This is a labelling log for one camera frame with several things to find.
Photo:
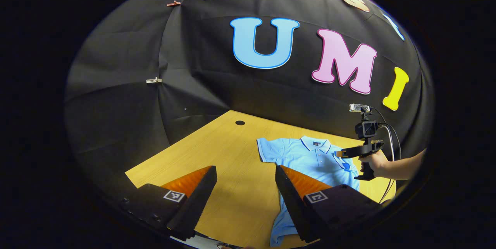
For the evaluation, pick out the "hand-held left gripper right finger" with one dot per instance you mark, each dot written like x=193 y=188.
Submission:
x=290 y=202

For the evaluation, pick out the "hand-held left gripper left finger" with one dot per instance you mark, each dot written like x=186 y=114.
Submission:
x=199 y=202

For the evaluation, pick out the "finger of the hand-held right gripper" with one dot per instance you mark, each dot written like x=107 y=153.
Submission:
x=350 y=152

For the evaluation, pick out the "light blue T-shirt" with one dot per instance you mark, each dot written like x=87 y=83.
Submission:
x=306 y=160

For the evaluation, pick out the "white backdrop clip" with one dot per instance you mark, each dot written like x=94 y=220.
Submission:
x=154 y=80

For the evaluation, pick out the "orange backdrop clip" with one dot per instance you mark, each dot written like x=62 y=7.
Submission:
x=174 y=3

